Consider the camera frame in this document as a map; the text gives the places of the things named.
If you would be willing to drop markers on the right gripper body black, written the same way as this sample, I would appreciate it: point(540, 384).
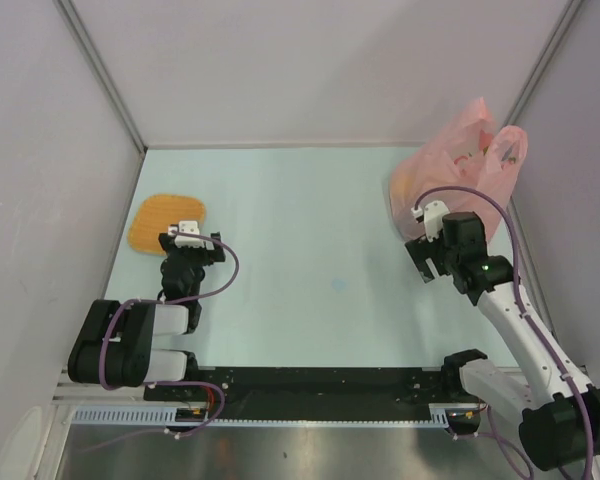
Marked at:
point(420, 250)

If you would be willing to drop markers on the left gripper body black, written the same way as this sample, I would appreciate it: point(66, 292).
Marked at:
point(196, 257)

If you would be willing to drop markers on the woven bamboo tray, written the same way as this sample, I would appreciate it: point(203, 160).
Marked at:
point(156, 214)

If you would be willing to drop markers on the pink plastic bag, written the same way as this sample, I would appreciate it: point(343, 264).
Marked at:
point(470, 151)

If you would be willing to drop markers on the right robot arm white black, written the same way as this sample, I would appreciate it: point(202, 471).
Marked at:
point(556, 407)

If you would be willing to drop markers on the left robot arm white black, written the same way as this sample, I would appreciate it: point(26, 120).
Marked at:
point(115, 345)

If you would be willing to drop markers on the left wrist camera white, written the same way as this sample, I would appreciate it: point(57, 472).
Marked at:
point(186, 234)

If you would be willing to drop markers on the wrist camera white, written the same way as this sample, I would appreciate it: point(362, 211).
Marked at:
point(186, 234)
point(431, 216)

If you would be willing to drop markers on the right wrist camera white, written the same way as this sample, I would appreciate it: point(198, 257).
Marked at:
point(431, 216)

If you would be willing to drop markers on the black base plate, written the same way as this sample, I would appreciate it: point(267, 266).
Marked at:
point(332, 394)

